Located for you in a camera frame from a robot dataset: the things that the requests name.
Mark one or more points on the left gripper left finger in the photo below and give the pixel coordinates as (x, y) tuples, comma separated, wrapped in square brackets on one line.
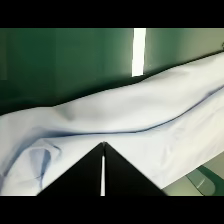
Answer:
[(78, 178)]

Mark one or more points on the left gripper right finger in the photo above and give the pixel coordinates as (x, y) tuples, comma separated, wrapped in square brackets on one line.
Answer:
[(130, 178)]

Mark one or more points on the pale blue shirt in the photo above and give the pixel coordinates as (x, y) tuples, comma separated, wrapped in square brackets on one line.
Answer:
[(126, 123)]

